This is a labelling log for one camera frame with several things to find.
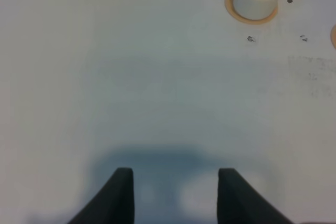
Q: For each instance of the orange coaster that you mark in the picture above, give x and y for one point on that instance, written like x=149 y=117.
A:
x=333 y=36
x=230 y=9

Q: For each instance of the orange coaster left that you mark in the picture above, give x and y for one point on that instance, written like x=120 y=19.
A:
x=230 y=9

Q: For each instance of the orange coaster middle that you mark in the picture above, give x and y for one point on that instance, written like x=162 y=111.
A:
x=333 y=36

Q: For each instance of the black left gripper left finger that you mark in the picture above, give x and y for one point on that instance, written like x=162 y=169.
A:
x=114 y=203

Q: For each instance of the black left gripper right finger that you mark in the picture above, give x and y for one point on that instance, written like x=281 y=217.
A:
x=239 y=202

